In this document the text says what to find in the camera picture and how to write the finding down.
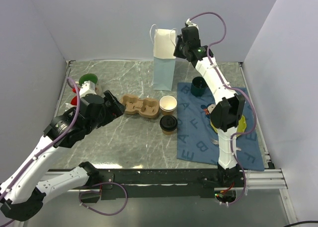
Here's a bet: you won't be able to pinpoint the light blue paper bag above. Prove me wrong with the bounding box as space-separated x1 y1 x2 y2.
149 24 177 91

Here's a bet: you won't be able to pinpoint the brown pulp cup carrier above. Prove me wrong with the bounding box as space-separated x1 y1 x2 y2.
120 94 159 119

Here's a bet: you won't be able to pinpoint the black coffee cup lid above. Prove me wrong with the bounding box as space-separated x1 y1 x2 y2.
159 115 178 130

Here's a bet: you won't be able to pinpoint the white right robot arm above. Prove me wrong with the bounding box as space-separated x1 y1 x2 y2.
174 25 245 187

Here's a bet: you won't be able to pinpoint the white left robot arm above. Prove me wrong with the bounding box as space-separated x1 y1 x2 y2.
0 90 125 222

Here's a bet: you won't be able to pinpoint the dark green mug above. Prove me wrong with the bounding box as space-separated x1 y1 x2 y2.
190 76 208 97

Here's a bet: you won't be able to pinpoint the red cup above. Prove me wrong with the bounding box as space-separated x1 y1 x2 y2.
70 96 78 106

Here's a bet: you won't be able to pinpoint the white mug green inside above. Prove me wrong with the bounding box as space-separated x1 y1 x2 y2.
79 74 102 95

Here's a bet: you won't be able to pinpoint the stacked brown paper cups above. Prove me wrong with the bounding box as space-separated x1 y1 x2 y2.
159 95 177 115

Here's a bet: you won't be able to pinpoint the blue letter print cloth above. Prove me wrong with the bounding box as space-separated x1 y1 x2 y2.
177 82 264 171

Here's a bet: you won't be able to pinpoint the green polka dot plate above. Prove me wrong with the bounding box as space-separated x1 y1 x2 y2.
210 115 247 133

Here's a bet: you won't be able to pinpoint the silver fork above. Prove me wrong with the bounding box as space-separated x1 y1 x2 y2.
211 138 219 145

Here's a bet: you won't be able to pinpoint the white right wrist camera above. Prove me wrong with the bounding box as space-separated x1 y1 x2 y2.
185 18 199 29

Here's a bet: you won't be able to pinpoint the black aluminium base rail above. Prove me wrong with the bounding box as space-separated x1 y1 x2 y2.
44 168 289 200

